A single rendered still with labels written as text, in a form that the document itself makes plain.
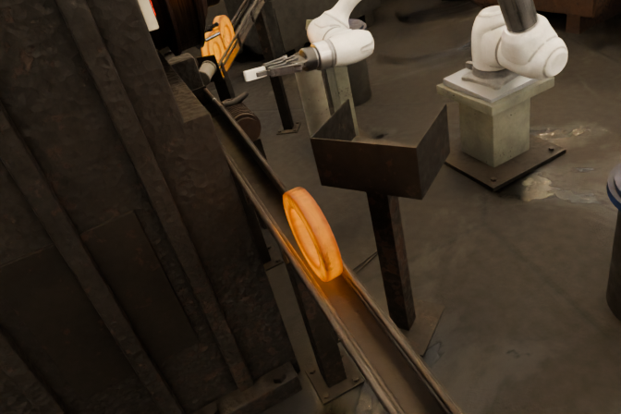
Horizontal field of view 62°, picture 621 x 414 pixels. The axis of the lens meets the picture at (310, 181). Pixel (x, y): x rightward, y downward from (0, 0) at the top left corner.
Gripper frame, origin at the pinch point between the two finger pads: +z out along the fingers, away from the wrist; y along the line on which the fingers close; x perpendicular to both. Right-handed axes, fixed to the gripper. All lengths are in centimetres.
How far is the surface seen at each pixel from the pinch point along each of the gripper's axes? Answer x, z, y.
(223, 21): 4, -8, 60
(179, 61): 4.1, 18.6, 19.6
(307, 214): 1, 18, -81
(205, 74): -6.8, 8.9, 34.1
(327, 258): -6, 17, -85
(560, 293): -69, -62, -68
